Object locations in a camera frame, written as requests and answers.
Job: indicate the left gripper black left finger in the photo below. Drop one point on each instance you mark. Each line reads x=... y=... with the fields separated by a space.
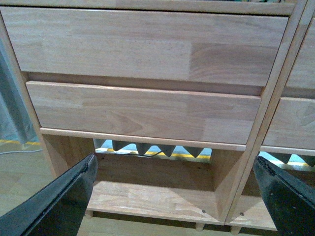
x=57 y=209

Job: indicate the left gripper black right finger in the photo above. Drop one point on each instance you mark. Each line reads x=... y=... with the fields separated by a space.
x=289 y=201

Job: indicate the right wooden cabinet unit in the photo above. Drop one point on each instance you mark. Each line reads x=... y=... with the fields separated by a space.
x=249 y=211

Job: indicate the wooden cabinet unit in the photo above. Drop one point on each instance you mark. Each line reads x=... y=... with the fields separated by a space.
x=249 y=211
x=189 y=82

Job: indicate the lower wooden drawer right unit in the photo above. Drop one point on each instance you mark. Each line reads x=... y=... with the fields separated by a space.
x=293 y=124

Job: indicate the wooden drawer unit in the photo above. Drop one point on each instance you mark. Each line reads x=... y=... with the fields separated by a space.
x=195 y=47
x=302 y=75
x=293 y=124
x=166 y=114

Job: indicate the grey curtain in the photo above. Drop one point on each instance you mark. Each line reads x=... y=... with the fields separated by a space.
x=15 y=122

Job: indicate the upper wooden drawer right unit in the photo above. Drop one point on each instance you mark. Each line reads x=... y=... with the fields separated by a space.
x=302 y=75

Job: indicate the lower wooden drawer left unit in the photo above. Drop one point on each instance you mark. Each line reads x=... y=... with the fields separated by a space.
x=166 y=114

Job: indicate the left wooden cabinet unit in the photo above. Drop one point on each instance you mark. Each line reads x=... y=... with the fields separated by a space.
x=189 y=82

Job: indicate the upper wooden drawer left unit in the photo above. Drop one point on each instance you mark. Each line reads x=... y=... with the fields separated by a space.
x=195 y=47

